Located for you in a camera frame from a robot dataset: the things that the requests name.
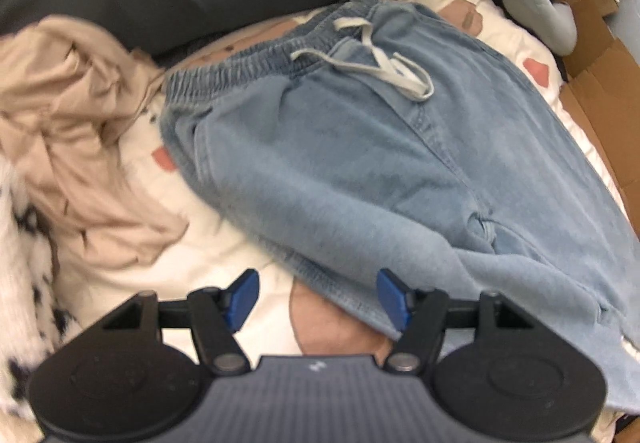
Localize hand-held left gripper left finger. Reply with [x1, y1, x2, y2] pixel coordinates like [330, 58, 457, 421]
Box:
[102, 268, 261, 376]

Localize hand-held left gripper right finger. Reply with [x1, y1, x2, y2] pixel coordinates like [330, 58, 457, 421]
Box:
[376, 268, 538, 376]

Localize blue denim drawstring pants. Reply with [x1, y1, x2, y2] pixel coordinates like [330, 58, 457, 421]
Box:
[159, 0, 640, 414]

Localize cream bear print bed sheet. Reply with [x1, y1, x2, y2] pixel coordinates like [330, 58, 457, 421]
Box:
[47, 0, 633, 443]

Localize white black fuzzy blanket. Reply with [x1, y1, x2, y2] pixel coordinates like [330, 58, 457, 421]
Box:
[0, 158, 83, 424]

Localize beige garment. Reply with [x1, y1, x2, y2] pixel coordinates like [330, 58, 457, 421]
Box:
[0, 16, 191, 274]

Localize flattened cardboard box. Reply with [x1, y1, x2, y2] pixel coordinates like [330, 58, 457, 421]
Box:
[542, 0, 640, 214]

